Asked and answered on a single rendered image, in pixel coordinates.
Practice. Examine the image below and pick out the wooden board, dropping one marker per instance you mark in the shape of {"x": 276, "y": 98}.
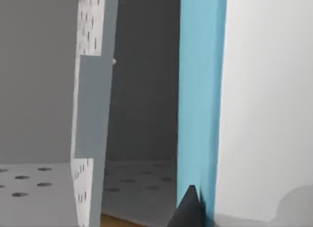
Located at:
{"x": 127, "y": 220}

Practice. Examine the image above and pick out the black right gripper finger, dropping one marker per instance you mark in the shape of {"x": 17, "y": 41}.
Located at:
{"x": 189, "y": 212}

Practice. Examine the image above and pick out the light blue rack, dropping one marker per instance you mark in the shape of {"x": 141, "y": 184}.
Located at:
{"x": 200, "y": 90}

